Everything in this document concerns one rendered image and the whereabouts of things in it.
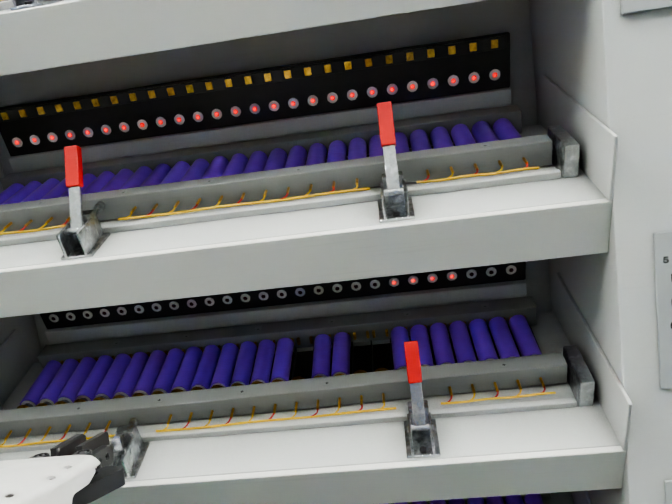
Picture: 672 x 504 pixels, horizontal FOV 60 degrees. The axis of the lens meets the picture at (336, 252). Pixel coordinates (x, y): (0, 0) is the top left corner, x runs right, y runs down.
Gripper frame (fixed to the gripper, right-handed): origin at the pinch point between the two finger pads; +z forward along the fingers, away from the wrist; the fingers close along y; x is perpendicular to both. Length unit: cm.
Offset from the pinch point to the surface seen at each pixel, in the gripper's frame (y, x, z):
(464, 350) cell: 31.7, 3.5, 13.9
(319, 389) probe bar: 17.8, 1.7, 10.1
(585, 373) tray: 41.3, 1.4, 8.7
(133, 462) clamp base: 1.0, -2.5, 6.3
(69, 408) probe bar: -7.1, 1.9, 10.5
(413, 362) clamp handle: 26.7, 4.1, 6.1
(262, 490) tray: 12.6, -5.6, 5.7
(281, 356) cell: 13.4, 4.3, 15.3
